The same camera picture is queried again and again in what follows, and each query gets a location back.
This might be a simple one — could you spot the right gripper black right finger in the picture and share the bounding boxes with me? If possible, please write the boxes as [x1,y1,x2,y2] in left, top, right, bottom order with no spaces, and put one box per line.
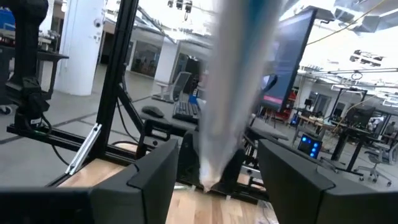
[257,139,382,224]

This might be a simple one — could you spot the silver metal bracket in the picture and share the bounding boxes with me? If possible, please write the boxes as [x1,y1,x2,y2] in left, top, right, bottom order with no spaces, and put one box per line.
[64,123,103,177]

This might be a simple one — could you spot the black computer with blue lights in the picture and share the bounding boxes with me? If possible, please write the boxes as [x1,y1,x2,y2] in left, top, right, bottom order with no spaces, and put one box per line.
[297,133,323,160]

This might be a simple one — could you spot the monitor with blue screen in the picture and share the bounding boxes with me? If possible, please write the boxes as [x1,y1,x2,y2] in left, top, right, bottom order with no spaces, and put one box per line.
[260,7,318,113]

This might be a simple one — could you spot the black keyboard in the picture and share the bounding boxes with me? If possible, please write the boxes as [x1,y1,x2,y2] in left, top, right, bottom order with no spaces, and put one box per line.
[172,100,201,124]

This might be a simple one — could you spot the small blue storage bin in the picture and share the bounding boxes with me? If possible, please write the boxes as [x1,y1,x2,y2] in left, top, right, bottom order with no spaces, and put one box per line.
[0,8,16,32]

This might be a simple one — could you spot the black computer mouse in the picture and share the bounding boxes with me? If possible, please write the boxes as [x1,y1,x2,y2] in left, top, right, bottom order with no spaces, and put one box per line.
[141,105,165,119]

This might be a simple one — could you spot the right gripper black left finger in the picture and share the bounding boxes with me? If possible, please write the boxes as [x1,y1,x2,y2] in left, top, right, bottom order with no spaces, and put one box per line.
[90,139,180,224]

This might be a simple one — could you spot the white pillar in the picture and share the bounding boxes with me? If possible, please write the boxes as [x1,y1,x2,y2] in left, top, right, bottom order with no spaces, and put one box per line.
[54,0,106,96]
[154,40,182,84]

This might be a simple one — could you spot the grey office chair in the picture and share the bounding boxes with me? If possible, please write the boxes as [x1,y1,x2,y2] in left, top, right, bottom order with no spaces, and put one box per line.
[354,141,398,187]
[155,71,193,104]

